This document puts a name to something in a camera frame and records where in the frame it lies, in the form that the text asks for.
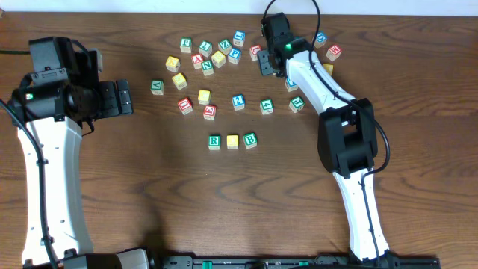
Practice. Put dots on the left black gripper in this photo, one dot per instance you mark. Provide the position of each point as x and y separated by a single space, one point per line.
123 97

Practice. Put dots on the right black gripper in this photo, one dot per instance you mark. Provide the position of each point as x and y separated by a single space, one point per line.
263 64

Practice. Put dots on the blue T block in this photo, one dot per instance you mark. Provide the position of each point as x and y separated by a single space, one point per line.
290 85

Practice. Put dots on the green B block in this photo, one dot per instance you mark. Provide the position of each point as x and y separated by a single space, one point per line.
250 140

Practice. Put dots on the yellow O block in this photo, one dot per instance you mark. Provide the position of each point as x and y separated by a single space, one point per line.
232 141

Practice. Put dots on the green R block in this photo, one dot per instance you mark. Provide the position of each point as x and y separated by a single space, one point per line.
214 142

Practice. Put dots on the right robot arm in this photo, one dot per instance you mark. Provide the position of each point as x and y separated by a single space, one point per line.
347 130

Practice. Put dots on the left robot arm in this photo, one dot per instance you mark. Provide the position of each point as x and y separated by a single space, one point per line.
57 235

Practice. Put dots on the red U block upper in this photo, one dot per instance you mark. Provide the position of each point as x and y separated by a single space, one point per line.
253 52

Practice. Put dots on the red u block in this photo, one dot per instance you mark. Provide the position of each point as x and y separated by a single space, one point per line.
185 105
253 52

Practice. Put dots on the blue block top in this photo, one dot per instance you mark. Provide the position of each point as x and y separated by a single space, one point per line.
239 38

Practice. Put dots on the blue P block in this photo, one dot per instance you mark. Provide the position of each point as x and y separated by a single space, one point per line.
234 56

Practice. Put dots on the green Z block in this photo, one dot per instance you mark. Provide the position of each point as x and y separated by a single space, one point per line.
225 46

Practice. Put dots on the red M block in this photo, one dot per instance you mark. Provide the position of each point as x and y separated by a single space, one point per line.
333 52

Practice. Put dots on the yellow block near N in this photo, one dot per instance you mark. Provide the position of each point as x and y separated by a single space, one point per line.
218 59

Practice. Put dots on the yellow K block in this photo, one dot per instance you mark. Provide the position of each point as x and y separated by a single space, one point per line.
329 68

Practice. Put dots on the green L block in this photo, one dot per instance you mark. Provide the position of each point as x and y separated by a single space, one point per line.
205 48

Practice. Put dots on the green 4 block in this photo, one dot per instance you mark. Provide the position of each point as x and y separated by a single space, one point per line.
266 106

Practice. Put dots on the green J block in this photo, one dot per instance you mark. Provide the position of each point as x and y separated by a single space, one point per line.
296 104

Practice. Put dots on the green N block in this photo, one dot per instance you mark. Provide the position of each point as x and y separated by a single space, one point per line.
207 68

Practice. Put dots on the blue 2 block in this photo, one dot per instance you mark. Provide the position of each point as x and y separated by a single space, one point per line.
238 102

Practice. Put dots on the red A block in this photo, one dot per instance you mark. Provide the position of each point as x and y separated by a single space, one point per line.
197 61

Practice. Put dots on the green block far left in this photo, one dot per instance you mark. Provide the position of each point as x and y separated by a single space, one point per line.
186 45

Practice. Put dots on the green V block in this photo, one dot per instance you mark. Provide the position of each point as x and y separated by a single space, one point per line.
157 87

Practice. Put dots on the red E block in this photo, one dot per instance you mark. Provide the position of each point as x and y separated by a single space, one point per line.
209 112

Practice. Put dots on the yellow block far left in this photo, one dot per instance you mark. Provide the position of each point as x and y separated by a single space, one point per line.
173 64

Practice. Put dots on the red U block lower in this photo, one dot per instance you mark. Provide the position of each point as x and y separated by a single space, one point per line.
185 105

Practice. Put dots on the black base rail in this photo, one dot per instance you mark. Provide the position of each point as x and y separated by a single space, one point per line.
387 262

